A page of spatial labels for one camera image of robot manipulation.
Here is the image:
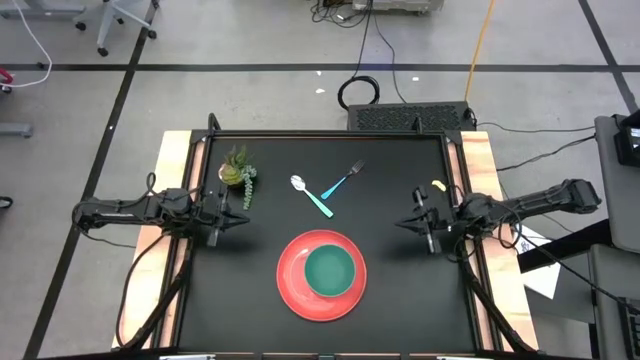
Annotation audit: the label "grey office chair base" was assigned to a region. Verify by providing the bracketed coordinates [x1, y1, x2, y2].
[74, 0, 160, 57]

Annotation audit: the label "wooden side board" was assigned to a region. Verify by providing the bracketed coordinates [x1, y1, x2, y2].
[110, 130, 206, 350]
[447, 130, 540, 351]

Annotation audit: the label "green bowl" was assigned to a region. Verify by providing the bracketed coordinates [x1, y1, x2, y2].
[303, 243, 357, 298]

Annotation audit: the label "red round plate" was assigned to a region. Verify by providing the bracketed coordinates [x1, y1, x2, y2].
[276, 229, 368, 322]

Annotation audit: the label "black table frame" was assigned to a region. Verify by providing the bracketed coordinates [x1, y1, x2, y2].
[112, 112, 541, 360]

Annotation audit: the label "fork with blue handle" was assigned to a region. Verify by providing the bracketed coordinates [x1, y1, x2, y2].
[320, 159, 366, 201]

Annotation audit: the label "black monitor device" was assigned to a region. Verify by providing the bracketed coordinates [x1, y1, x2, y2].
[613, 110, 640, 168]

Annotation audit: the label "small potted succulent plant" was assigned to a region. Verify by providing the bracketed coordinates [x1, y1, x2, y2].
[217, 145, 258, 211]

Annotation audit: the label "grey equipment box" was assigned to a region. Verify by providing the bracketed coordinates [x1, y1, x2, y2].
[352, 0, 444, 14]

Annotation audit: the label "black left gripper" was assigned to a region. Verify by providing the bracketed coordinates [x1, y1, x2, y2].
[198, 185, 251, 248]

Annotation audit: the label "grey desk with keyboard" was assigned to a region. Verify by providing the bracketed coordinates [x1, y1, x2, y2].
[588, 244, 640, 360]

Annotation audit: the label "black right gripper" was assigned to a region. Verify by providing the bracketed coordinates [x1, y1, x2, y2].
[395, 185, 460, 255]

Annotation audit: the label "grey stand foot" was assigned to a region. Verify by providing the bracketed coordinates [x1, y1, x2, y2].
[0, 122, 34, 139]

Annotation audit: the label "grey cabinet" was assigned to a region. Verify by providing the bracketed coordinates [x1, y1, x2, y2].
[594, 114, 640, 254]

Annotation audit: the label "spoon with teal handle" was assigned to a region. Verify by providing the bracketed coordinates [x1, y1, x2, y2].
[290, 174, 335, 220]

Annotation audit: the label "tangled black cables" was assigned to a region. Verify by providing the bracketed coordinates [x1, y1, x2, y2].
[309, 0, 374, 29]

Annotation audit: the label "black computer case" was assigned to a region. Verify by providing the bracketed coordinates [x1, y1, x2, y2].
[346, 101, 476, 134]

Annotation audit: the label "yellow floor cable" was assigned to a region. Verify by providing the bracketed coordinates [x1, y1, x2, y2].
[463, 0, 497, 103]

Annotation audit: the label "coiled black cable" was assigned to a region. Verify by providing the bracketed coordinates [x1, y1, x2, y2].
[337, 74, 381, 111]

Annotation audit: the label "white floor cable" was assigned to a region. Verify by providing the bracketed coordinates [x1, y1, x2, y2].
[0, 0, 54, 90]

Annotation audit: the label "black floor cable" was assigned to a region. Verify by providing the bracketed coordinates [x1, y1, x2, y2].
[496, 134, 596, 172]
[474, 121, 596, 134]

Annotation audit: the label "white paper sheet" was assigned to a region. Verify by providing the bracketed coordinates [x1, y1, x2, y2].
[514, 227, 562, 300]

